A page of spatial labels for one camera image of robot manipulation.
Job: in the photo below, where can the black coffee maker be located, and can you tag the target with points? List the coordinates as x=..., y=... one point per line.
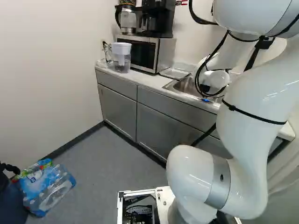
x=158, y=16

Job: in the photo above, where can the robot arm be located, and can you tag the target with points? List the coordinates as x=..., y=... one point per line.
x=245, y=130

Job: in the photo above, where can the glass coffee carafe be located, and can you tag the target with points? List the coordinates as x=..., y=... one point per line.
x=127, y=19

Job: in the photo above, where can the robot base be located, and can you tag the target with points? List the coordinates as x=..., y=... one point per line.
x=137, y=205

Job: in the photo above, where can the shrink-wrapped water bottle pack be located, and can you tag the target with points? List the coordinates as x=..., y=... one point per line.
x=45, y=184

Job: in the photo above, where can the grey kitchen counter with cabinets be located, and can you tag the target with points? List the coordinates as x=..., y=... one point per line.
x=144, y=102

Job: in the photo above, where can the stainless steel sink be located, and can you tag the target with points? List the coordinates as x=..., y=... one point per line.
x=184, y=85

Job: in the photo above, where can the white water filter pitcher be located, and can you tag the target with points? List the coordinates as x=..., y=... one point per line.
x=121, y=56

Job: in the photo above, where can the clear plastic tray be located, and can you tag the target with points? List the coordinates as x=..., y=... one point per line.
x=175, y=70

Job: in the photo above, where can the stainless steel microwave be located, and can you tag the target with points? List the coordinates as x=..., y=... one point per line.
x=146, y=52

